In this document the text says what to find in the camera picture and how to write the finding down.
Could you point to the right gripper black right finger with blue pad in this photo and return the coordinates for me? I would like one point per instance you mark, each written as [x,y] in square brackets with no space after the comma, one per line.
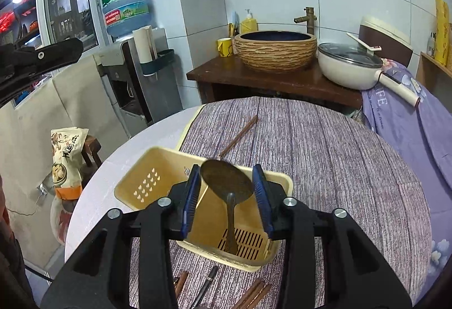
[356,273]

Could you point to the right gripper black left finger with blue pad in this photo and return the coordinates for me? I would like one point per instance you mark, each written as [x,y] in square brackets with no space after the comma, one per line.
[97,273]

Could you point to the cream plastic utensil holder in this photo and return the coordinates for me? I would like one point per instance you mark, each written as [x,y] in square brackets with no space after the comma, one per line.
[152,177]

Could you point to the large dark metal spoon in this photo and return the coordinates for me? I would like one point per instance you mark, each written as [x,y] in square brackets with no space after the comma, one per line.
[232,186]

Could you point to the snack bag on stool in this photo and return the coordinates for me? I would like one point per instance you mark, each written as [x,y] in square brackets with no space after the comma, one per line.
[67,145]

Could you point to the brown wooden chopstick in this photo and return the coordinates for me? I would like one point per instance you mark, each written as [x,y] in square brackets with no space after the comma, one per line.
[249,294]
[257,295]

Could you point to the small silver spoon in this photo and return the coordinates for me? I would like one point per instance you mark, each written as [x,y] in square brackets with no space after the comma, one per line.
[205,287]

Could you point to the grey water dispenser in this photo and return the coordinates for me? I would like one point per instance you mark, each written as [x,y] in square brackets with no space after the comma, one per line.
[141,94]

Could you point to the blue water jug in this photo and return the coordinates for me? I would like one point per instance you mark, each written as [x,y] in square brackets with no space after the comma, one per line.
[122,17]

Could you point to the purple floral cloth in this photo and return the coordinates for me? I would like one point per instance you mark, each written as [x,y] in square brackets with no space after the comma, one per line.
[422,137]

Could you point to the yellow mug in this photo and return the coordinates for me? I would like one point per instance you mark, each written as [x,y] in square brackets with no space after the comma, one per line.
[225,47]

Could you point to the dark wooden counter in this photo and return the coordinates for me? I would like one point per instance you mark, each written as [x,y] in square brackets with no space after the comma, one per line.
[228,78]

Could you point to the white pan glass lid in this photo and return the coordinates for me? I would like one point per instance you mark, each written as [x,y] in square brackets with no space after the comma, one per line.
[358,67]

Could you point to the yellow soap dispenser bottle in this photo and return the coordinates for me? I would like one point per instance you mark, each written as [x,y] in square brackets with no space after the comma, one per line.
[249,23]

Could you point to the white brown rice cooker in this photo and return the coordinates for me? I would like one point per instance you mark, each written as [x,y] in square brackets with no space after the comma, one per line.
[395,44]

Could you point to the yellow box on shelf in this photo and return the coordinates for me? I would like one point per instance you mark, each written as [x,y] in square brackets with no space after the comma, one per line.
[442,32]

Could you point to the woven pattern basin sink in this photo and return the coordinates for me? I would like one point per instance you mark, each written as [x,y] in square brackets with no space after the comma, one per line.
[276,51]

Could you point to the brass faucet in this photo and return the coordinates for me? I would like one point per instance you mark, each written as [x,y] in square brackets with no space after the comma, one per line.
[309,18]

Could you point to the silver spoon wooden handle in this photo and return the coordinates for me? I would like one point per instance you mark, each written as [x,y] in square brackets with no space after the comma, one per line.
[179,282]

